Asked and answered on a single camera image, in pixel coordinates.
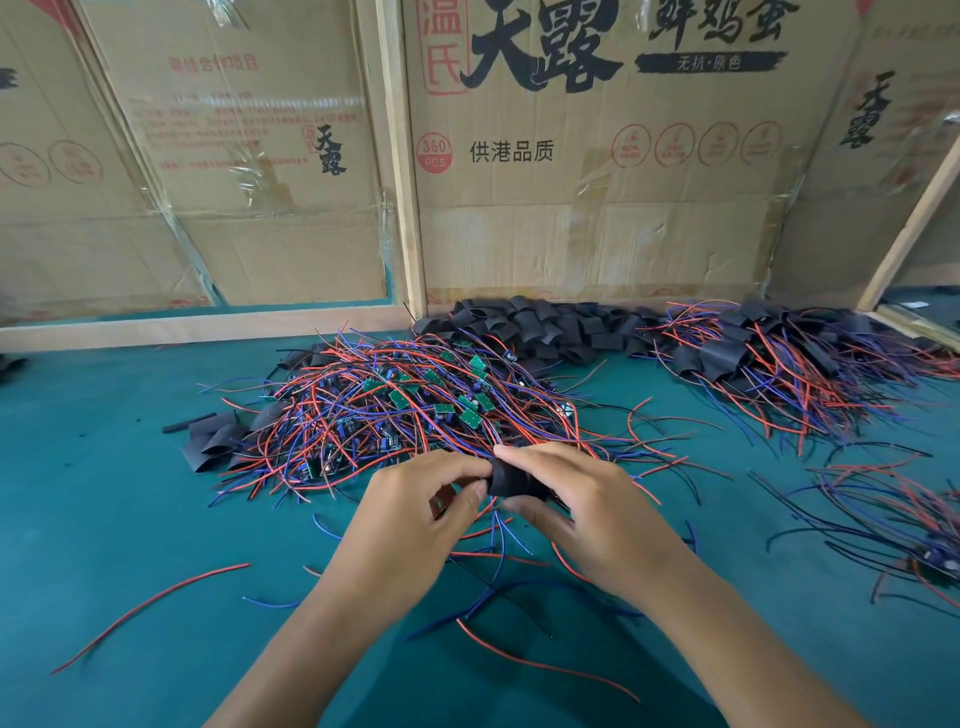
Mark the person's left hand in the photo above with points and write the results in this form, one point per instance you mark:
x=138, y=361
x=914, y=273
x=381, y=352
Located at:
x=397, y=517

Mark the person's right hand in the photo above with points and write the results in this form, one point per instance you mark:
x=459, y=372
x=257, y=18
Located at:
x=600, y=517

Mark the person's right thumb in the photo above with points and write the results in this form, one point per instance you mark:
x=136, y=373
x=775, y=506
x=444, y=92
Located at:
x=532, y=517

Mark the person's left thumb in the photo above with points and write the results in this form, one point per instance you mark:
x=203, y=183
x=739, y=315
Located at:
x=466, y=506

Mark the black heat shrink tube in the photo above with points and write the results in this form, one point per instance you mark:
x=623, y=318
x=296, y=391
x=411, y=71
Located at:
x=517, y=480

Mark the person's right forearm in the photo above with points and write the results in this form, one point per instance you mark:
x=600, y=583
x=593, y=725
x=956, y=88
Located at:
x=720, y=637

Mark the person's left forearm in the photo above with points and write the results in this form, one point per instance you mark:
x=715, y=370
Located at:
x=330, y=660

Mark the heap of black shrink sleeves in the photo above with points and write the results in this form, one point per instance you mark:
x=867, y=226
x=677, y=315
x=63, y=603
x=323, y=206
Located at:
x=540, y=326

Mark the cluster of flat black sleeves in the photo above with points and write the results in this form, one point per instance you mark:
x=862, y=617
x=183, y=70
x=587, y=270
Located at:
x=214, y=442

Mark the large printed cardboard panel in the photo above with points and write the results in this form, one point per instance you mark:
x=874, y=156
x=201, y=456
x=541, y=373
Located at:
x=630, y=150

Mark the taped cardboard panel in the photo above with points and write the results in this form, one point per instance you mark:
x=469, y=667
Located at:
x=247, y=150

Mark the slanted wooden bar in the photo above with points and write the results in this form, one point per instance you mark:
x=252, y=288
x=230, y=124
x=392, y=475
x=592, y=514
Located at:
x=911, y=225

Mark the slanted cardboard panel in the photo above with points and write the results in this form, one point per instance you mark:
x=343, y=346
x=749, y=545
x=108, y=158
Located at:
x=885, y=150

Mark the cardboard panel with round stamps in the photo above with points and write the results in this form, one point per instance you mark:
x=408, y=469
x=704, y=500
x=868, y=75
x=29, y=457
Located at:
x=67, y=187

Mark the horizontal wooden rail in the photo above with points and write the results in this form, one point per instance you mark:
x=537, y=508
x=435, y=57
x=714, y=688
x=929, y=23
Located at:
x=195, y=328

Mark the upright wooden post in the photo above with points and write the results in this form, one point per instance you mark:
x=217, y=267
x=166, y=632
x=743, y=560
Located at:
x=399, y=150

